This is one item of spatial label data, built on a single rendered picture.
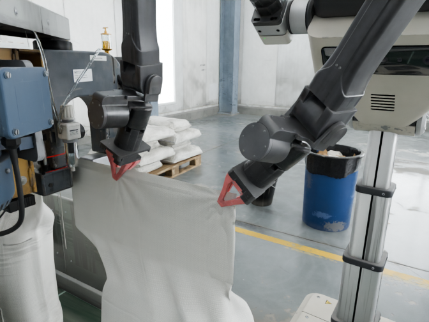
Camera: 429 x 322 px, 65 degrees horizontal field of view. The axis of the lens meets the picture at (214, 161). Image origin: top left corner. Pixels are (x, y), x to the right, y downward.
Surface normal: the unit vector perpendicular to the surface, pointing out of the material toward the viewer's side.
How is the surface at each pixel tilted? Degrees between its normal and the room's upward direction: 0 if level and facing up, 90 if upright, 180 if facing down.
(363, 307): 90
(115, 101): 102
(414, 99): 130
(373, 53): 123
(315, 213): 93
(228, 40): 90
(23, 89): 90
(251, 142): 74
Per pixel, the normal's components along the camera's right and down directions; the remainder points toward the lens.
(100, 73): 0.86, 0.15
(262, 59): -0.51, 0.22
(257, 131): -0.68, -0.08
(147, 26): 0.71, 0.35
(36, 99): 0.99, 0.04
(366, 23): -0.83, 0.16
